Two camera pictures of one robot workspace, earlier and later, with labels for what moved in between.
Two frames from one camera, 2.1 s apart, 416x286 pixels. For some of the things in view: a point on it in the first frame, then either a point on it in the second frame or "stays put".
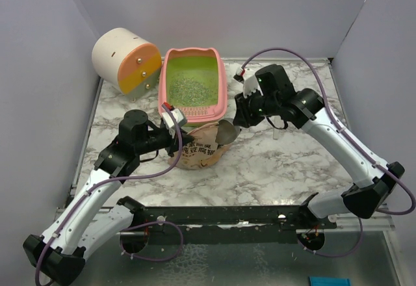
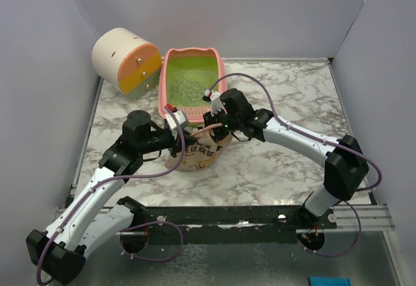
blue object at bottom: x=329 y=281 stays put
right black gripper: x=244 y=116 to x=208 y=119
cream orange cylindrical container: x=122 y=58 stays put
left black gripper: x=173 y=146 stays put
